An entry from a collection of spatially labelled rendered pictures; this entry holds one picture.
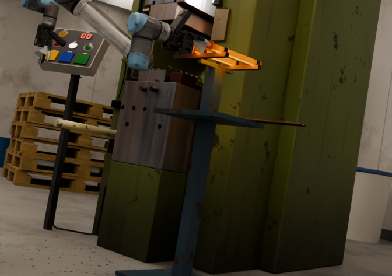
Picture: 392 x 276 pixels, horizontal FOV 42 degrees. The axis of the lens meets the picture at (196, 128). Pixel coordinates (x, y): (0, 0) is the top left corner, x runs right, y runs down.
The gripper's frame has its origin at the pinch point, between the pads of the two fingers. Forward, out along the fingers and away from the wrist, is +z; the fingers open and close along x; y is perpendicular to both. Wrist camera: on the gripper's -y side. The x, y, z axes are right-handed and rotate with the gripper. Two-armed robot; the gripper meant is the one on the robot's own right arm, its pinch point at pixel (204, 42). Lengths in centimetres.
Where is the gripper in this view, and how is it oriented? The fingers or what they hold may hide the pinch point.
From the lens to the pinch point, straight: 207.2
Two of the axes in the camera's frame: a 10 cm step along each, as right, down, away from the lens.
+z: 7.2, 1.6, 6.7
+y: -1.6, 9.8, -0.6
